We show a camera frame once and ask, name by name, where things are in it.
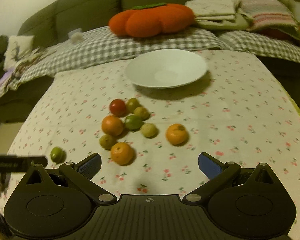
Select small green lime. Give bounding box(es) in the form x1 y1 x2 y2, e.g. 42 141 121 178
50 147 66 164

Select yellow-green fruit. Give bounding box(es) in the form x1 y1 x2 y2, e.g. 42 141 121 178
133 106 150 120
99 134 116 150
126 98 141 113
140 123 158 138

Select orange tangerine bottom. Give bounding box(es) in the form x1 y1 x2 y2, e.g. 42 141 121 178
110 142 134 165

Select orange tangerine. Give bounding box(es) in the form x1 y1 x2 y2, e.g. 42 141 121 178
101 115 124 137
110 142 134 165
165 124 189 145

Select red tomato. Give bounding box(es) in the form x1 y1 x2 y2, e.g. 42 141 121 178
109 99 126 117

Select yellow-green fruit top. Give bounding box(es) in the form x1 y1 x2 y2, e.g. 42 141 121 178
126 98 141 113

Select cherry print tablecloth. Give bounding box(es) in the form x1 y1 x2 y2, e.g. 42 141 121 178
8 50 300 239

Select white ribbed plate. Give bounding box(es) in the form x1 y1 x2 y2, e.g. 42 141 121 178
125 49 208 89

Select white embroidered small pillow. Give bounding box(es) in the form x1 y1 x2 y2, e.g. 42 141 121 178
4 35 34 72

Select grey checkered blanket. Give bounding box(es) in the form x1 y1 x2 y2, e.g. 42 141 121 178
0 27 300 106

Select small clear plastic bag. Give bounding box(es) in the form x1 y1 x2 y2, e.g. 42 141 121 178
68 28 84 44

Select folded floral beige cloth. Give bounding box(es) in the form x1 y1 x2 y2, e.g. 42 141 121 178
185 0 253 30

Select striped knitted pillow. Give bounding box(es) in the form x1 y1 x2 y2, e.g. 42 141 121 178
238 0 300 42

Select orange pumpkin cushion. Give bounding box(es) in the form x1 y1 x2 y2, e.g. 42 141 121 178
108 3 195 38

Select dark green sofa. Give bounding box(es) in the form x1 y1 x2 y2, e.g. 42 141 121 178
0 0 300 122

